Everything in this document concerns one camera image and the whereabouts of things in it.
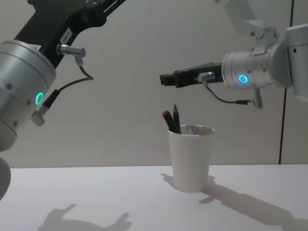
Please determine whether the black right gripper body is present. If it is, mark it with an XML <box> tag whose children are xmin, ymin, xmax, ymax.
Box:
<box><xmin>182</xmin><ymin>62</ymin><xmax>226</xmax><ymax>85</ymax></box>

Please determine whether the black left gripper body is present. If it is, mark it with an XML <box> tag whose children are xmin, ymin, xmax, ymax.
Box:
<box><xmin>13</xmin><ymin>0</ymin><xmax>107</xmax><ymax>70</ymax></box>

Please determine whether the black pen with silver tip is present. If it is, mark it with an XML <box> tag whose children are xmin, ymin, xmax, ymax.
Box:
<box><xmin>173</xmin><ymin>103</ymin><xmax>182</xmax><ymax>134</ymax></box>

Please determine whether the black pen with red cap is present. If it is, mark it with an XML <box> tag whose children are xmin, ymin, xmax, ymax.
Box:
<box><xmin>162</xmin><ymin>110</ymin><xmax>179</xmax><ymax>133</ymax></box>

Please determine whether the right gripper thin dark cable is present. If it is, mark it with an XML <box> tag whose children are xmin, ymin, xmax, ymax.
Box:
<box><xmin>196</xmin><ymin>71</ymin><xmax>256</xmax><ymax>106</ymax></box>

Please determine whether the gripper thin dark cable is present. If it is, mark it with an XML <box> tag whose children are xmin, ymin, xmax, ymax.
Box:
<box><xmin>196</xmin><ymin>71</ymin><xmax>256</xmax><ymax>106</ymax></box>
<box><xmin>31</xmin><ymin>44</ymin><xmax>94</xmax><ymax>126</ymax></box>

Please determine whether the left gripper thin dark cable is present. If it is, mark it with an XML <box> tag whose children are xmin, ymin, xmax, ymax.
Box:
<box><xmin>31</xmin><ymin>44</ymin><xmax>94</xmax><ymax>126</ymax></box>

